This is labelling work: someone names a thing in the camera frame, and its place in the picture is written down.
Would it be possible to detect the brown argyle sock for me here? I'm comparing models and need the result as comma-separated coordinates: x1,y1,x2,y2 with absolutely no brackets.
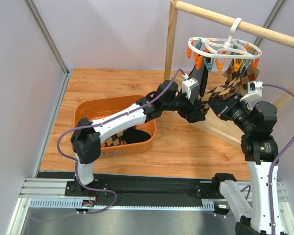
101,132,126,147
200,60,260,116

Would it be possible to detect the black white-striped sock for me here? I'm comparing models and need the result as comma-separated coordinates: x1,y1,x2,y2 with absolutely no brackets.
123,128,151,144

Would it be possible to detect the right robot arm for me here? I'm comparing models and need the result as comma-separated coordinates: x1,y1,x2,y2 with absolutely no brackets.
208,95,285,235

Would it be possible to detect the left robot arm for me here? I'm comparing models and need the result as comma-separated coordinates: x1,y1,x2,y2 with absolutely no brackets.
71,78,205,190

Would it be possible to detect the wooden hanger rack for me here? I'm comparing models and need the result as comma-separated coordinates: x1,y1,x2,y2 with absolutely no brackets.
165,0,294,147

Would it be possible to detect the white round clip hanger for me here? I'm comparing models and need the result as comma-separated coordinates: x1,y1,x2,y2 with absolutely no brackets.
187,18,262,60

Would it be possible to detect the grey black sock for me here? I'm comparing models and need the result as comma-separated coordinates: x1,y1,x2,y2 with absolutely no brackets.
189,59,209,97

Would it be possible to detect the orange plastic basket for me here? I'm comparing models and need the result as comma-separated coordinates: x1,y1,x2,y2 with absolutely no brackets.
73,94,157,156

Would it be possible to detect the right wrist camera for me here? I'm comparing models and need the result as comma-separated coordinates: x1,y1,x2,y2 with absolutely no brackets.
240,81,263,102

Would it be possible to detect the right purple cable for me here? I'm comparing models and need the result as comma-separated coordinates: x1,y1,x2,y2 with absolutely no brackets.
214,83,294,235

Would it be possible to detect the purple cable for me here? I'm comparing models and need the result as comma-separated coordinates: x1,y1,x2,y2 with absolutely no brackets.
214,83,294,235
29,68,188,222

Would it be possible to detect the right aluminium frame post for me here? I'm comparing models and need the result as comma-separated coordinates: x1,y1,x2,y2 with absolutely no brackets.
253,0,288,48

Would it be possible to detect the aluminium frame post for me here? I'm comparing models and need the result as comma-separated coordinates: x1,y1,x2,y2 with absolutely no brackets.
24,0,71,178
253,0,288,48

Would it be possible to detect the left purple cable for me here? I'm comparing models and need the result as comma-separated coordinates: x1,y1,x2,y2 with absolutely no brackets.
29,68,188,222

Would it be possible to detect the left aluminium frame post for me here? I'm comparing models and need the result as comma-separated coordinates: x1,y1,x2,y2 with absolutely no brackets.
24,0,71,178

